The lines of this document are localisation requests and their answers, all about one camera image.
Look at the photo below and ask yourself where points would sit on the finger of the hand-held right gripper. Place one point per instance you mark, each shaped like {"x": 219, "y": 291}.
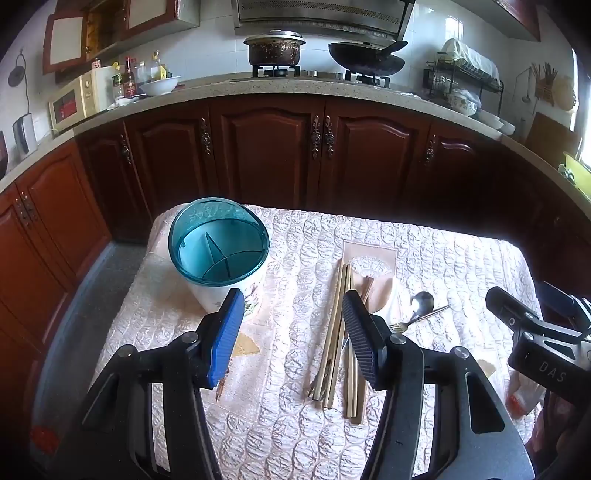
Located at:
{"x": 510, "y": 311}
{"x": 561, "y": 300}

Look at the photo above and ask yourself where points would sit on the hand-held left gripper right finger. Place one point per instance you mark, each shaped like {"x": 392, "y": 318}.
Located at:
{"x": 360, "y": 341}

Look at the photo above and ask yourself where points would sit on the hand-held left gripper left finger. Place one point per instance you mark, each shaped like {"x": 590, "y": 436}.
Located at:
{"x": 226, "y": 337}

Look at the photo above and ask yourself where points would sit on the pile of bamboo chopsticks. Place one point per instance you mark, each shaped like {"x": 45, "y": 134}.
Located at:
{"x": 333, "y": 332}

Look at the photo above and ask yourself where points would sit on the light wooden chopstick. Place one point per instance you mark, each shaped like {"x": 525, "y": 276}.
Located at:
{"x": 219, "y": 392}

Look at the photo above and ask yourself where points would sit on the metal spoon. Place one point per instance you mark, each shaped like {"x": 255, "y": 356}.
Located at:
{"x": 422, "y": 302}

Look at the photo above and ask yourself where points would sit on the metal fork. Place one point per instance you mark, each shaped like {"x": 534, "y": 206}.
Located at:
{"x": 429, "y": 314}

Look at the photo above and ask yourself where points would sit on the teal rimmed floral utensil holder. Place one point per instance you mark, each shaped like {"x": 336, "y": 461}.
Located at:
{"x": 217, "y": 240}

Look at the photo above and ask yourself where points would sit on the person's right forearm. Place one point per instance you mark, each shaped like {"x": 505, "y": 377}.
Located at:
{"x": 556, "y": 427}

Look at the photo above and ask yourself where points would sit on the person's right hand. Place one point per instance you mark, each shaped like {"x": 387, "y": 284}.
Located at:
{"x": 524, "y": 394}

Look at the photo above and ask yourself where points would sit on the white quilted tablecloth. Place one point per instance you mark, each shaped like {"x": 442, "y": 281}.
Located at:
{"x": 295, "y": 438}

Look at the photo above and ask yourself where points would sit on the yellow green container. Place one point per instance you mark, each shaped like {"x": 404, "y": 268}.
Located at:
{"x": 577, "y": 173}

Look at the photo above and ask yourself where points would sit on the wooden cutting board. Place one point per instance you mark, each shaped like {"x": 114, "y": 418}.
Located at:
{"x": 551, "y": 134}

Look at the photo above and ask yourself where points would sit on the stack of white bowls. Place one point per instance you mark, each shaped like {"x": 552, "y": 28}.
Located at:
{"x": 496, "y": 122}

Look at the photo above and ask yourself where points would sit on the wooden kitchen base cabinets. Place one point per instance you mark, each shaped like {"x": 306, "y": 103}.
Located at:
{"x": 272, "y": 152}

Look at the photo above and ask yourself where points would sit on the round bamboo strainer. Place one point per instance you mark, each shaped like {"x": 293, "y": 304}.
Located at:
{"x": 564, "y": 92}

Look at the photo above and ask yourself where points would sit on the floral ceramic pot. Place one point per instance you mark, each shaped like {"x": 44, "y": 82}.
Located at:
{"x": 464, "y": 101}

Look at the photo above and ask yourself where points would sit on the black dish rack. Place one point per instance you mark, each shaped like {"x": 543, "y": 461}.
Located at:
{"x": 466, "y": 69}

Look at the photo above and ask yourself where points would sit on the speckled kitchen countertop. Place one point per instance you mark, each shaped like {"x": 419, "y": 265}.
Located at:
{"x": 277, "y": 87}

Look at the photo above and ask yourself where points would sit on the white bowl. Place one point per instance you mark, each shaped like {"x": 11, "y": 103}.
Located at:
{"x": 159, "y": 86}

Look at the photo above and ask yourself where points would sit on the gas stove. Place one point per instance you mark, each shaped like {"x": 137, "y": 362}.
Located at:
{"x": 318, "y": 73}

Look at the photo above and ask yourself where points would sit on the clear plastic bottle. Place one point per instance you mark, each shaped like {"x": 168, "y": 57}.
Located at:
{"x": 141, "y": 73}
{"x": 118, "y": 86}

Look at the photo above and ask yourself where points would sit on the dark sauce bottle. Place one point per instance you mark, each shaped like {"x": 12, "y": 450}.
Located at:
{"x": 129, "y": 78}

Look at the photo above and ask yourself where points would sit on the yellow oil bottle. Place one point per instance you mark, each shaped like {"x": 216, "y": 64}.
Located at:
{"x": 158, "y": 68}

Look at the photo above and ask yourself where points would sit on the cream microwave oven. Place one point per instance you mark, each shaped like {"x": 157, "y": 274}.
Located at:
{"x": 74, "y": 101}

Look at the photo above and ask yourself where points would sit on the black wok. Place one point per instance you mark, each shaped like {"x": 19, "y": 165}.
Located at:
{"x": 360, "y": 60}

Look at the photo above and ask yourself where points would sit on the black spatula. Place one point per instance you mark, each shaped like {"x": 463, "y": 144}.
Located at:
{"x": 392, "y": 47}

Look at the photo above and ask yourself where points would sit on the cooking pot with lid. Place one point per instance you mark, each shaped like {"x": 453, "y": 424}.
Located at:
{"x": 274, "y": 48}

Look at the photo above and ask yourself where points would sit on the steel range hood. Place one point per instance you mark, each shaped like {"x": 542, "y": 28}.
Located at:
{"x": 323, "y": 16}

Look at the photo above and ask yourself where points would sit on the black round hanging fixture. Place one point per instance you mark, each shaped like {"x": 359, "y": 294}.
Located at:
{"x": 16, "y": 74}

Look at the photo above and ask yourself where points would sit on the wall chopstick holder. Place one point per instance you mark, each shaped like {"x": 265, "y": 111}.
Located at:
{"x": 545, "y": 85}

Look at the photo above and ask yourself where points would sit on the wooden wall cabinets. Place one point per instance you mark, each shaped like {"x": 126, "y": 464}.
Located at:
{"x": 64, "y": 37}

